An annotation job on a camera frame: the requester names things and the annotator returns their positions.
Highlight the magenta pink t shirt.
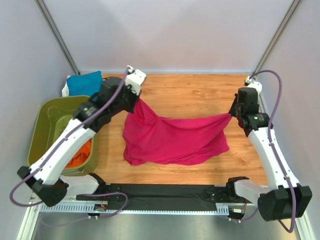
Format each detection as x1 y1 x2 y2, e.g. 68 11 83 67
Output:
122 99 232 166

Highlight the olive green plastic basket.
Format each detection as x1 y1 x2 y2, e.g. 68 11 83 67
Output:
27 95 99 176

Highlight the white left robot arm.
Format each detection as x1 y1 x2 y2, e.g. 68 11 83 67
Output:
17 71 146 207

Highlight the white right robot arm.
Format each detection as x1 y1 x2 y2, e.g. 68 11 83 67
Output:
225 83 312 222

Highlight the folded blue t shirt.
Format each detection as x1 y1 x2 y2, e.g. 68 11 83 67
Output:
66 71 103 97

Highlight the folded white t shirt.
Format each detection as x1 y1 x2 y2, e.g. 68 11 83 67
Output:
61 82 69 97

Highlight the orange t shirt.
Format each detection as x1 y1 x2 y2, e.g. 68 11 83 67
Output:
66 139 92 168

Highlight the black cloth strip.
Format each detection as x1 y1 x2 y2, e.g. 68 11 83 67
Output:
118 184 217 211

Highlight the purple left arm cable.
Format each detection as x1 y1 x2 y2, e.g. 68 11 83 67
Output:
9 66 133 207

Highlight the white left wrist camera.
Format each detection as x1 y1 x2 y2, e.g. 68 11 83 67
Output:
124 65 147 96

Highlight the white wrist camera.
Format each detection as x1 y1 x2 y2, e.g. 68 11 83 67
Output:
244 76 263 97
124 65 147 96

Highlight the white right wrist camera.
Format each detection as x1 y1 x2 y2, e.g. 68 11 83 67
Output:
244 76 263 97

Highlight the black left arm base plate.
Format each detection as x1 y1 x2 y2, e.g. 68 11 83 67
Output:
75 184 126 202

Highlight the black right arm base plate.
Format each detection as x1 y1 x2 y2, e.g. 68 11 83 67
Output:
204 185 250 204

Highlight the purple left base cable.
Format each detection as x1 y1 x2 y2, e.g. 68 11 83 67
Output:
39 191 129 227

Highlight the slotted grey cable duct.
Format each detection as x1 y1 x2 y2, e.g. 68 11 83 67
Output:
39 202 245 216

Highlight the right aluminium corner post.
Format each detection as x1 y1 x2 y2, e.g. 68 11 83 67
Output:
252 0 302 73

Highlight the aluminium corner post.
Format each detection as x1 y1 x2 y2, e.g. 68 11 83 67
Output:
35 0 81 75
252 0 302 73

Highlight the left aluminium corner post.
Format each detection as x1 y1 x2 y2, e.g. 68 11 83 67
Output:
35 0 81 75

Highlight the aluminium front rail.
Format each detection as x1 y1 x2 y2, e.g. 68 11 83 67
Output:
29 181 305 207

